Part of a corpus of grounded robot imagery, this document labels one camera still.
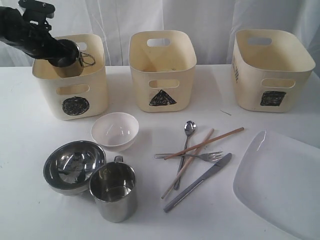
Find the steel teaspoon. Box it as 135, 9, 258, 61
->
173, 120, 197, 190

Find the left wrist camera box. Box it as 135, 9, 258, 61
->
18, 0, 56, 19

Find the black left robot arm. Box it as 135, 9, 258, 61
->
0, 0, 80, 67

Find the steel mug with wire handle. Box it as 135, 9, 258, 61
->
53, 45, 96, 78

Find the stainless steel bowl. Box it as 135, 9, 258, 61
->
43, 140, 107, 196

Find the steel mug with band handle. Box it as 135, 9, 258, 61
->
89, 155, 138, 223

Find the white plastic bowl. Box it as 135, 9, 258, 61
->
91, 112, 140, 152

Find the white square plate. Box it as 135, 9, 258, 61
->
233, 130, 320, 240

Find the steel fork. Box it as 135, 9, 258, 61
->
154, 151, 223, 162

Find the cream bin with square mark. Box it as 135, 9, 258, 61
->
232, 29, 316, 113

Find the steel table knife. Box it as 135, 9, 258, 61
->
163, 153, 233, 213

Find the cream bin with circle mark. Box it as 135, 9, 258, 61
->
32, 34, 108, 120

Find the cream bin with triangle mark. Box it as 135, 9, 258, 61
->
129, 30, 197, 113

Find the wooden chopstick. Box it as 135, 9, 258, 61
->
160, 128, 215, 200
164, 127, 245, 160

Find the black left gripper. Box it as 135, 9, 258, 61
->
16, 23, 80, 68

